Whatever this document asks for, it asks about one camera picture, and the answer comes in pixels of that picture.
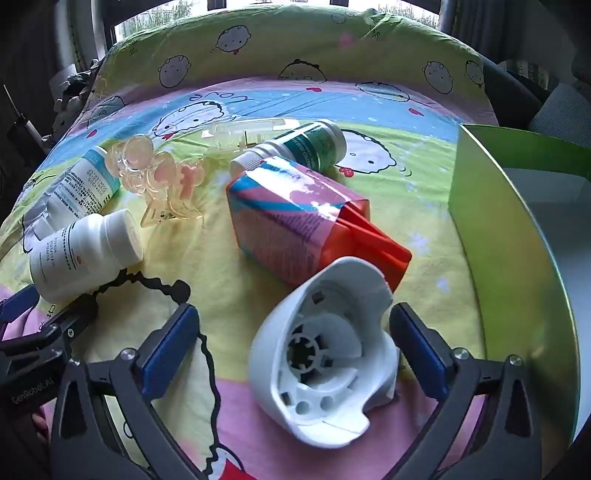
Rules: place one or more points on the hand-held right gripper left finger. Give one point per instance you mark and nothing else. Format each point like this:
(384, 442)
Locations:
(171, 346)

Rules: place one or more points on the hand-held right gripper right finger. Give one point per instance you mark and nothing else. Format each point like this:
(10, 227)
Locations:
(415, 350)

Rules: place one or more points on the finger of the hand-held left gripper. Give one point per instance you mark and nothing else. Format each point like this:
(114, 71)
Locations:
(16, 307)
(60, 325)

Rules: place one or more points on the white pill bottle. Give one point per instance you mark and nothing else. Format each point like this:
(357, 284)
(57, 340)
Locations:
(78, 258)

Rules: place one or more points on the white plastic housing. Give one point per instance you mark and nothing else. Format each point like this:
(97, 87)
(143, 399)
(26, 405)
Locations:
(277, 332)

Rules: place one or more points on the green cardboard box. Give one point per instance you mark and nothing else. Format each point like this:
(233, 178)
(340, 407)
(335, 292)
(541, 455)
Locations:
(508, 258)

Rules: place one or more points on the red blue toy bottle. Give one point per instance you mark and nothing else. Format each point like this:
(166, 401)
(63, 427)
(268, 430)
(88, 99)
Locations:
(286, 217)

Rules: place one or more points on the clear plastic hair clip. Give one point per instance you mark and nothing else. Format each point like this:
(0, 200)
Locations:
(240, 131)

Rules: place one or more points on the cartoon printed bedsheet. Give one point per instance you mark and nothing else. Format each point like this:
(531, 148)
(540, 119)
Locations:
(207, 251)

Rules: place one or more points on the white tube blue label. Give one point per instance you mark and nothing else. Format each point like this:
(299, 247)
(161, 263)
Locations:
(74, 189)

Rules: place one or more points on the transparent pink claw clip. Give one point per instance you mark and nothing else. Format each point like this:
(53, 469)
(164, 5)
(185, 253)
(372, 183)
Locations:
(138, 157)

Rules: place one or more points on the grey plush toy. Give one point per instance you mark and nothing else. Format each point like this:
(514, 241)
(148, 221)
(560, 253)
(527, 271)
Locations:
(69, 92)

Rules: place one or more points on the white bottle green label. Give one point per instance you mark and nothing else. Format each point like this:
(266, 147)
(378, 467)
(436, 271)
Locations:
(309, 143)

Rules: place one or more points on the grey cushion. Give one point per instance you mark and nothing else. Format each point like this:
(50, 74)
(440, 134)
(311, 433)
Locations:
(563, 110)

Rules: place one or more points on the window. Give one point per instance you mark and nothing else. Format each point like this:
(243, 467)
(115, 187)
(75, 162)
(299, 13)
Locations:
(152, 14)

